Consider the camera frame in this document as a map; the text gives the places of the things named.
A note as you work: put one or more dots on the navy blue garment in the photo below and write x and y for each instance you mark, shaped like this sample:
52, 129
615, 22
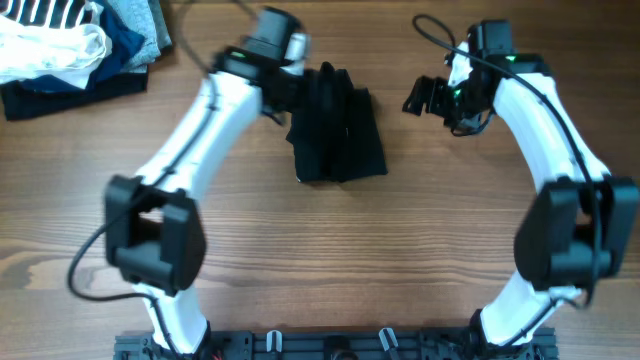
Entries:
125, 43

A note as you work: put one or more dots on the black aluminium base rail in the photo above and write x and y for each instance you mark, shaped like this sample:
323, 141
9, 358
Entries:
429, 343

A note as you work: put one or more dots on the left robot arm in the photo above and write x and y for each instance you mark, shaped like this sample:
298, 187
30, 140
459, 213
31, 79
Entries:
153, 231

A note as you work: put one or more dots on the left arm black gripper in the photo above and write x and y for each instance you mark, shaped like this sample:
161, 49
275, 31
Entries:
301, 101

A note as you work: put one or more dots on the white garment on pile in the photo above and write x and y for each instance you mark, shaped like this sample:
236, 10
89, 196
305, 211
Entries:
70, 55

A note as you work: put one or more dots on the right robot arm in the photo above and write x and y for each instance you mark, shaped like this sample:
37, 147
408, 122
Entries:
577, 228

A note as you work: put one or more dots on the left grey rail clamp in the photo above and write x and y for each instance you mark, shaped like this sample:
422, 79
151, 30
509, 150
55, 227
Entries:
274, 341

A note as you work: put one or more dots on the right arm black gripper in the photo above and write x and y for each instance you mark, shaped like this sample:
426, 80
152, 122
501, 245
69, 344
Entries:
437, 88

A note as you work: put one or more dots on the right grey rail clamp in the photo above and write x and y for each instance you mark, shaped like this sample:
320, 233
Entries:
389, 343

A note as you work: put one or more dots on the black white striped garment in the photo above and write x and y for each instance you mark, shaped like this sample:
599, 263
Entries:
56, 14

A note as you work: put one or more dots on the black folded garment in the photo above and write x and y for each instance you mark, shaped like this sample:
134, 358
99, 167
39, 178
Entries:
23, 104

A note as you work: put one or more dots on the black t-shirt with logo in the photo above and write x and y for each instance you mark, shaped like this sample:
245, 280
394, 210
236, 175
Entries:
334, 132

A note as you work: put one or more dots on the grey rail clamp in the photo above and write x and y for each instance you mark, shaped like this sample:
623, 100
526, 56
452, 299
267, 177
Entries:
274, 341
389, 343

